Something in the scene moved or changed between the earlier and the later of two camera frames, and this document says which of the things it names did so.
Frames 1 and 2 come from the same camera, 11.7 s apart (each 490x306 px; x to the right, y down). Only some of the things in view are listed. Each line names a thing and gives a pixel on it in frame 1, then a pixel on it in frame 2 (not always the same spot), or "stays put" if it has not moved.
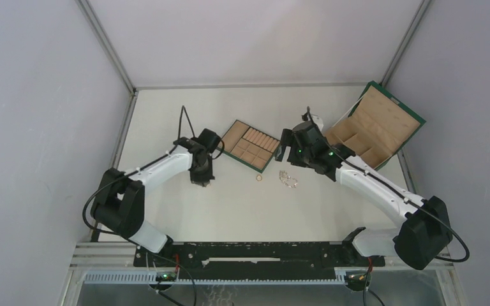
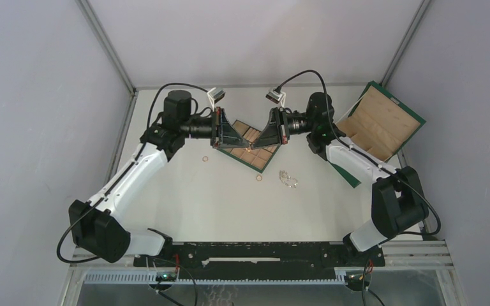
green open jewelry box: x=378 y=126 stays put
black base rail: x=254 y=261 stays put
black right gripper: x=288 y=138 to x=277 y=131
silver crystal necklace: x=286 y=180 stays put
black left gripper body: x=199 y=174 to x=217 y=124
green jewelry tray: x=249 y=145 stays put
